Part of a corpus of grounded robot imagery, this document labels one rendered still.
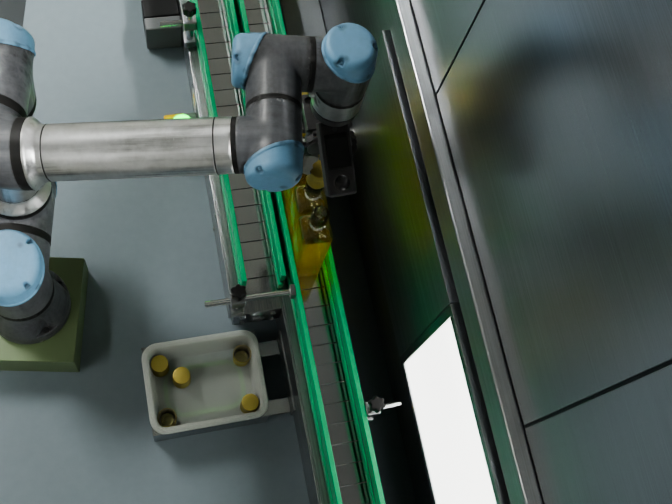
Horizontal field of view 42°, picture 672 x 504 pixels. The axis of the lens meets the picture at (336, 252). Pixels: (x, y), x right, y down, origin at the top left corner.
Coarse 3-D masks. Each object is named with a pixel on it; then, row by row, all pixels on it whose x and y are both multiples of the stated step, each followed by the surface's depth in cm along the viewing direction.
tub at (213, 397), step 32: (160, 352) 172; (192, 352) 176; (224, 352) 178; (256, 352) 172; (160, 384) 174; (192, 384) 175; (224, 384) 176; (256, 384) 173; (192, 416) 173; (224, 416) 174; (256, 416) 168
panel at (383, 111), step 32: (384, 32) 144; (384, 64) 145; (384, 96) 148; (352, 128) 172; (384, 128) 151; (384, 160) 153; (416, 160) 137; (384, 192) 156; (416, 192) 138; (384, 224) 159; (416, 224) 140; (384, 256) 162; (416, 256) 143; (384, 288) 165; (416, 288) 145; (448, 288) 131; (416, 320) 148; (416, 416) 157; (480, 416) 125
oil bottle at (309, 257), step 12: (300, 216) 158; (300, 228) 157; (324, 228) 156; (300, 240) 158; (312, 240) 156; (324, 240) 157; (300, 252) 161; (312, 252) 161; (324, 252) 163; (300, 264) 167; (312, 264) 168
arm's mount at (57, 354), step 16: (64, 272) 172; (80, 272) 173; (80, 288) 172; (80, 304) 172; (80, 320) 173; (0, 336) 166; (64, 336) 168; (80, 336) 174; (0, 352) 165; (16, 352) 165; (32, 352) 166; (48, 352) 166; (64, 352) 166; (80, 352) 175; (0, 368) 171; (16, 368) 171; (32, 368) 171; (48, 368) 171; (64, 368) 171
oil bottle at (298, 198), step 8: (304, 184) 158; (296, 192) 158; (296, 200) 159; (304, 200) 157; (320, 200) 158; (288, 208) 168; (296, 208) 159; (304, 208) 157; (312, 208) 158; (288, 216) 169; (296, 216) 161; (288, 224) 170
